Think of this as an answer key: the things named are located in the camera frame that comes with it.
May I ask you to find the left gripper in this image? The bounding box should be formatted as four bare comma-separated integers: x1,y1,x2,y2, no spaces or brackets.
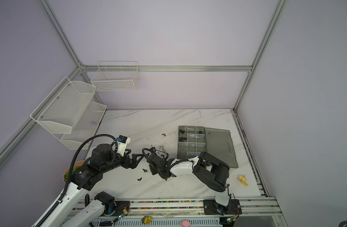
101,149,143,174

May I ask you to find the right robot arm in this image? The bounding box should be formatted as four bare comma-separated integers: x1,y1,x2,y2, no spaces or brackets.
142,148,231,215

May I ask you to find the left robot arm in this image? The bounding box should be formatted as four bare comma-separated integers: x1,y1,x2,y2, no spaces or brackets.
33,134,144,227

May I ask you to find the grey plastic organizer box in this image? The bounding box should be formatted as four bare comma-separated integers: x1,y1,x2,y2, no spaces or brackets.
177,126,239,168

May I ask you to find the yellow small object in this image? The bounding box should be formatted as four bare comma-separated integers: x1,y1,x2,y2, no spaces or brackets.
141,216,152,225

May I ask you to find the pink small object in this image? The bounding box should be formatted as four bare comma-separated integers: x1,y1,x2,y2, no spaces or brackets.
181,220,191,227

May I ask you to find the yellow toy figure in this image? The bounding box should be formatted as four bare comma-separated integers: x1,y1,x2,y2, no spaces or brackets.
238,175,248,187

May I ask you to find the upper white mesh shelf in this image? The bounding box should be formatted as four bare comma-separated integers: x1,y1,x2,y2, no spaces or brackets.
30,77,96,134

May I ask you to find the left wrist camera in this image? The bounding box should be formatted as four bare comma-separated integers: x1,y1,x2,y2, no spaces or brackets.
116,135,131,157

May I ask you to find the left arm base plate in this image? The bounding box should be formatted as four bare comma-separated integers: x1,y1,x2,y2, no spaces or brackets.
103,201,130,217

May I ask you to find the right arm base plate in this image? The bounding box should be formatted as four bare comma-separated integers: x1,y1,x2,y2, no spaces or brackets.
203,199,242,216

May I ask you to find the white wire basket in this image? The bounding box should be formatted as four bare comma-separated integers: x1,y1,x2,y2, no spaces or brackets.
91,61,140,92

